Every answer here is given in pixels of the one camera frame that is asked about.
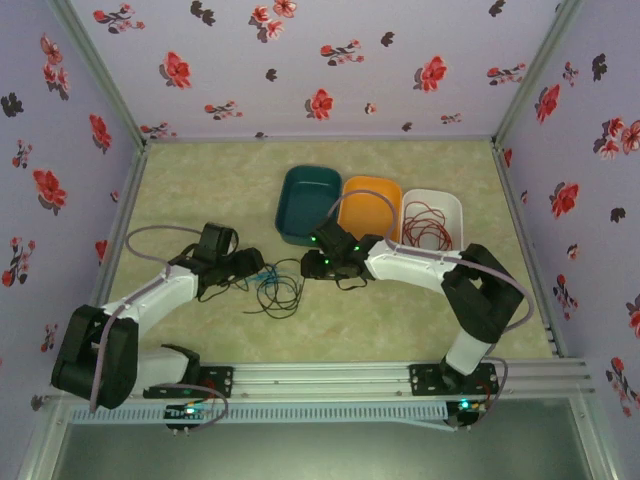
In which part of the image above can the aluminium frame post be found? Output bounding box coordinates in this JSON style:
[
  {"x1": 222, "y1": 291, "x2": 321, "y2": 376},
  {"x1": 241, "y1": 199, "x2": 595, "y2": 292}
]
[
  {"x1": 52, "y1": 0, "x2": 151, "y2": 149},
  {"x1": 492, "y1": 0, "x2": 586, "y2": 146}
]

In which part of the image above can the white plastic bin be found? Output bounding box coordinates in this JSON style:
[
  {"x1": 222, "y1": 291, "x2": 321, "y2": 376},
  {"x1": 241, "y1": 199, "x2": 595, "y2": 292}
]
[{"x1": 399, "y1": 188, "x2": 464, "y2": 256}]

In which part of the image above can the thin blue cable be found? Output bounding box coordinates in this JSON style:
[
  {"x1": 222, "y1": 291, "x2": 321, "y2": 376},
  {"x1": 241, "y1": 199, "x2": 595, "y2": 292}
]
[{"x1": 249, "y1": 267, "x2": 286, "y2": 296}]

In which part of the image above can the orange plastic bin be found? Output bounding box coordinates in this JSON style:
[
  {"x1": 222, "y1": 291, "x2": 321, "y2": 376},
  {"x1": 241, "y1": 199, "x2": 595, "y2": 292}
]
[{"x1": 335, "y1": 175, "x2": 404, "y2": 246}]

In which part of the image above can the teal plastic bin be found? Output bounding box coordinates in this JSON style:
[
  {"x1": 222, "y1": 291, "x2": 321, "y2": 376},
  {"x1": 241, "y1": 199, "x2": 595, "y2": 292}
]
[{"x1": 273, "y1": 164, "x2": 344, "y2": 250}]

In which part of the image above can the left arm grey sleeved cable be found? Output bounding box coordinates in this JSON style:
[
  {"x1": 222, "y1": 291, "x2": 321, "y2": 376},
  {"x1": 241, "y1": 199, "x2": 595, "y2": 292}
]
[{"x1": 89, "y1": 225, "x2": 229, "y2": 434}]

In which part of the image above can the thin red cable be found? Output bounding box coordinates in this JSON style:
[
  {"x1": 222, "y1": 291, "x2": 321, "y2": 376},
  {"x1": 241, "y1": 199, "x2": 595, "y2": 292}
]
[{"x1": 402, "y1": 198, "x2": 455, "y2": 252}]

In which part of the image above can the grey metal panel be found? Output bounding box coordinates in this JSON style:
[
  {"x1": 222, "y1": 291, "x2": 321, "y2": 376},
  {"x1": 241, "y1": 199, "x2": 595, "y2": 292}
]
[{"x1": 49, "y1": 423, "x2": 601, "y2": 480}]

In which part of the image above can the left gripper black wire loop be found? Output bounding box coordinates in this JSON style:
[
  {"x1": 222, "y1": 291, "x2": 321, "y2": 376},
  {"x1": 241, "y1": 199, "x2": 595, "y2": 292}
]
[{"x1": 197, "y1": 278, "x2": 239, "y2": 305}]

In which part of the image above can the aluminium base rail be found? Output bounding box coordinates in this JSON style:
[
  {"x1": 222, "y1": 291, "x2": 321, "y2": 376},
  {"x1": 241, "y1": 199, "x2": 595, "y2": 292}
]
[{"x1": 48, "y1": 362, "x2": 594, "y2": 401}]

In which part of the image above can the thin black cable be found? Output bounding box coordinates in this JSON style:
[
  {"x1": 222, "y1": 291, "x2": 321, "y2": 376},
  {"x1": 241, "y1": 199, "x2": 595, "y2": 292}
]
[{"x1": 219, "y1": 257, "x2": 307, "y2": 321}]

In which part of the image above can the arm grey sleeved cable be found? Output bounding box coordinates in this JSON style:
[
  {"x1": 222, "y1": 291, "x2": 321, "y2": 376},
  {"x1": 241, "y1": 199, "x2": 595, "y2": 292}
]
[
  {"x1": 324, "y1": 189, "x2": 534, "y2": 431},
  {"x1": 89, "y1": 225, "x2": 229, "y2": 434}
]

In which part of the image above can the right arm grey sleeved cable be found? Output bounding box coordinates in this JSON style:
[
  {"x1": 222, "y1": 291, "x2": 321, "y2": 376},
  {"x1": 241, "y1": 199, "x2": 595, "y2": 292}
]
[{"x1": 324, "y1": 189, "x2": 534, "y2": 431}]

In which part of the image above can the aluminium side rail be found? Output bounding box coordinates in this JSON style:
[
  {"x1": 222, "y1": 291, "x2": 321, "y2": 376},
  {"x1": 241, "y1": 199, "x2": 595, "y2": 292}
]
[
  {"x1": 47, "y1": 142, "x2": 151, "y2": 396},
  {"x1": 492, "y1": 142, "x2": 569, "y2": 359}
]

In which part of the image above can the white slotted cable duct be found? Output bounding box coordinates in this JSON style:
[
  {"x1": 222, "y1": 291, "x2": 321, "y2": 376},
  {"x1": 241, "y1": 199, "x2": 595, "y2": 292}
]
[{"x1": 69, "y1": 402, "x2": 450, "y2": 427}]

